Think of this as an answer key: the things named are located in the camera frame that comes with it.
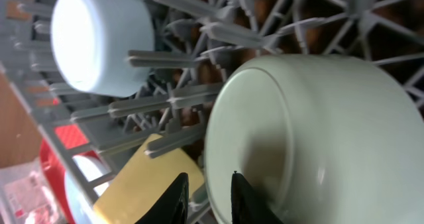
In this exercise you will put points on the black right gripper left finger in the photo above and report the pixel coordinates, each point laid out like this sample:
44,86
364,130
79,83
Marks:
172,206

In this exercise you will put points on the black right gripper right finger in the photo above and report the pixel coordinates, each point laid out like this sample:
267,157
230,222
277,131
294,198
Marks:
247,207

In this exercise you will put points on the yellow plastic cup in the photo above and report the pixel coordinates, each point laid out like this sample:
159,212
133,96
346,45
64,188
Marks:
141,182

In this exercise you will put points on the green rice bowl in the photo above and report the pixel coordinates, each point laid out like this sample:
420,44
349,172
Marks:
323,139

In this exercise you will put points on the small teal bowl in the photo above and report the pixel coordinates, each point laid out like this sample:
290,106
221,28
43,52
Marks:
91,39

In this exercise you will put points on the grey dishwasher rack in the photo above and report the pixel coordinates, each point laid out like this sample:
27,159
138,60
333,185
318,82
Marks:
199,44

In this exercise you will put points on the red serving tray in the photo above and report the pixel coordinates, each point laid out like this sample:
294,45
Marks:
69,136

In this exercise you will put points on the clear plastic storage bin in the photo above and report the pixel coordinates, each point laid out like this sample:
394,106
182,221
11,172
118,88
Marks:
26,196

